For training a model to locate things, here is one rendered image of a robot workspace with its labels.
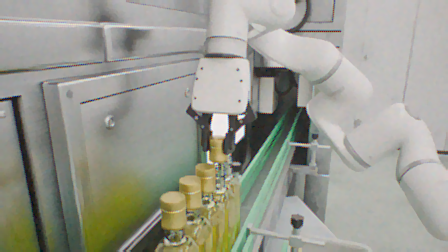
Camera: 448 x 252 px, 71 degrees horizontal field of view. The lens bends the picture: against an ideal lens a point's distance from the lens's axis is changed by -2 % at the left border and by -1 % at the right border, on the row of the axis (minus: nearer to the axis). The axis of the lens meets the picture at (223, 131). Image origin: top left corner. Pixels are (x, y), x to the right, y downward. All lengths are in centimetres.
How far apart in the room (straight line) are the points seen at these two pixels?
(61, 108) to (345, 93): 53
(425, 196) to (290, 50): 37
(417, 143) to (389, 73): 357
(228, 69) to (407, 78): 383
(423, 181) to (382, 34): 363
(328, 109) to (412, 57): 360
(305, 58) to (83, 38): 42
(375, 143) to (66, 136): 56
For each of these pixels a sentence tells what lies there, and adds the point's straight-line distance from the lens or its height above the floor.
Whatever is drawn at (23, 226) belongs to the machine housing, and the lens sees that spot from 49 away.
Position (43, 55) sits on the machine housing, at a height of 135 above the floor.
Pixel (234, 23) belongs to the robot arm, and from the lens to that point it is 57.
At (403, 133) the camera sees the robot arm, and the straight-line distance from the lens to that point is 71.
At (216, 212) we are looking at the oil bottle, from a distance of 56.
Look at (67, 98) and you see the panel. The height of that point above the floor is 130.
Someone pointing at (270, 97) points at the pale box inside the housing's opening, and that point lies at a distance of 162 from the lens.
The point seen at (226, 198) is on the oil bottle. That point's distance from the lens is 61.
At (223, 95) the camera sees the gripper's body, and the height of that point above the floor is 128.
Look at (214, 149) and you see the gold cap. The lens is 57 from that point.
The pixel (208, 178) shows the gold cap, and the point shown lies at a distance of 54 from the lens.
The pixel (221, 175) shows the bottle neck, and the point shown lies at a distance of 60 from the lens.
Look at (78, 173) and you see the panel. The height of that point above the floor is 120.
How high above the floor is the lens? 137
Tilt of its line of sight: 17 degrees down
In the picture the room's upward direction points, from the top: straight up
